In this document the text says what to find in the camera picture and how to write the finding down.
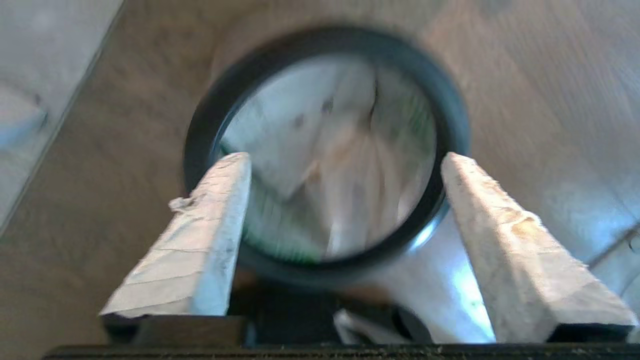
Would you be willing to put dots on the steel trash bin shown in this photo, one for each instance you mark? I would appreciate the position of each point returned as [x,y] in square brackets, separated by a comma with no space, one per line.
[450,120]

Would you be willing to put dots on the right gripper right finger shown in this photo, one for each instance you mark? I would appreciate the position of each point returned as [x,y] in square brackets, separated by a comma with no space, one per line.
[520,270]

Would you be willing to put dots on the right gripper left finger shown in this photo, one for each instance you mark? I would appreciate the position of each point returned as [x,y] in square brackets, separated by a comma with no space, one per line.
[200,250]

